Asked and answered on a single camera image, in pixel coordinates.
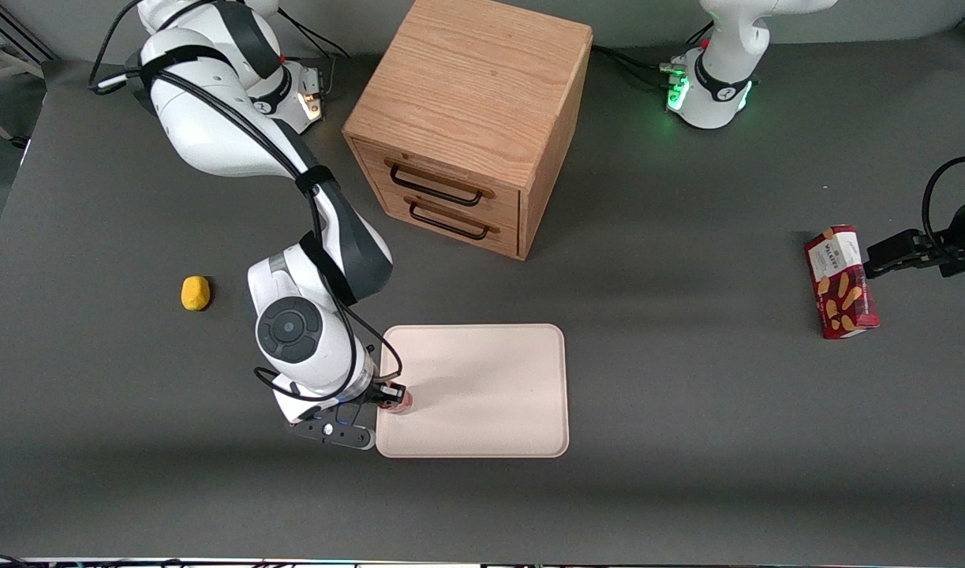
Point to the wooden two-drawer cabinet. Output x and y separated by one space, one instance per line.
466 87

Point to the red tartan shortbread box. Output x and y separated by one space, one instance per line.
841 284

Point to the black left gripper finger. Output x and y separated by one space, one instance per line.
933 248
892 256

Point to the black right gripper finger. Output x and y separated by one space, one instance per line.
391 390

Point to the white metal frame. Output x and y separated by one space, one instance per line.
9 67

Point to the cream rectangular tray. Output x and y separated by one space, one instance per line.
482 390

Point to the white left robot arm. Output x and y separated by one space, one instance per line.
719 87

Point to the yellow lemon toy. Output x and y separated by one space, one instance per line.
196 293

